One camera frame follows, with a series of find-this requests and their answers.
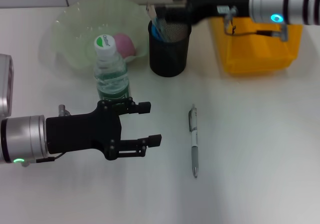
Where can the green translucent fruit plate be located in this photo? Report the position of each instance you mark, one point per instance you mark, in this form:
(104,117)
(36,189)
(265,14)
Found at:
(75,21)

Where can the pink peach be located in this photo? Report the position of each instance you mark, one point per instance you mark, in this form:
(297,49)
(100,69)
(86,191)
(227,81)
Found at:
(126,47)

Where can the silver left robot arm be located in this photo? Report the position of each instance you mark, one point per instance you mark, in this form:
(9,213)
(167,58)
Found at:
(25,138)

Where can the black mesh pen holder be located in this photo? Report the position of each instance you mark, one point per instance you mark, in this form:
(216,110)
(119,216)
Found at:
(167,61)

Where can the yellow plastic bin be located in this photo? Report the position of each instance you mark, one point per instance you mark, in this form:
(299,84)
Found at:
(252,51)

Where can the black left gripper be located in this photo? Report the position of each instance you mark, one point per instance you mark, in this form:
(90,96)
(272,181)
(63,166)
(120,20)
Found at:
(82,133)

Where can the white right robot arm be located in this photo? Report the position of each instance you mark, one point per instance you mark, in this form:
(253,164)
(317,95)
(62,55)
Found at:
(287,1)

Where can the clear plastic ruler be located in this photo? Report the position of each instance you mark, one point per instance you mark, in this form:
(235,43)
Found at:
(151,11)

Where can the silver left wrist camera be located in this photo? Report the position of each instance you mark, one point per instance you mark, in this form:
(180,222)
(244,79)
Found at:
(5,88)

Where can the clear plastic water bottle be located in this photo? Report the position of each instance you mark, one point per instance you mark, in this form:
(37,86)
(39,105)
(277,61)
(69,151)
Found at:
(112,83)

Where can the white grey pen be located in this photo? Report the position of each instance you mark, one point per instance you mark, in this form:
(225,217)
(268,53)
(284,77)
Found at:
(194,153)

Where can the blue scissors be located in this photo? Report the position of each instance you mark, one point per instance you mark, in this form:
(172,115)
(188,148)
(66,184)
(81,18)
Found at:
(157,32)

